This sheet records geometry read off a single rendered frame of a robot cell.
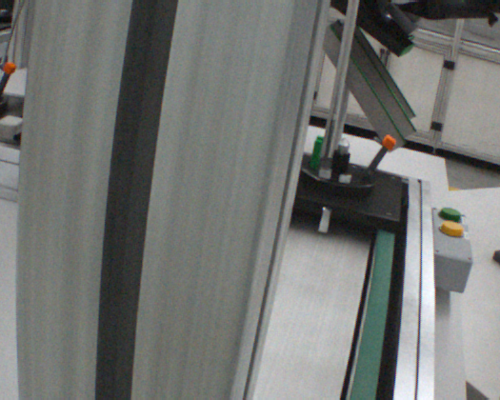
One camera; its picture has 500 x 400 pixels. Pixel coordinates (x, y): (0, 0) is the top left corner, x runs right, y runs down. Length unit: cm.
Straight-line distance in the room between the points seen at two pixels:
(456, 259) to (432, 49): 416
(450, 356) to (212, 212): 94
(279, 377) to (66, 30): 72
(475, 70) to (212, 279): 516
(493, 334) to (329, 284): 30
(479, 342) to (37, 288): 101
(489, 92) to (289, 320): 447
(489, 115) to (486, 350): 430
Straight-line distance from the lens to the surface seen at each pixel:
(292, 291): 103
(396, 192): 134
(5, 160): 134
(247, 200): 16
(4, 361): 91
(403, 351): 86
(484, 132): 539
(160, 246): 16
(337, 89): 148
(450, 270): 117
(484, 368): 109
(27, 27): 236
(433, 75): 530
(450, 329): 116
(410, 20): 163
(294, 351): 90
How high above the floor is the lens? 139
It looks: 22 degrees down
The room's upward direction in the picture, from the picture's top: 10 degrees clockwise
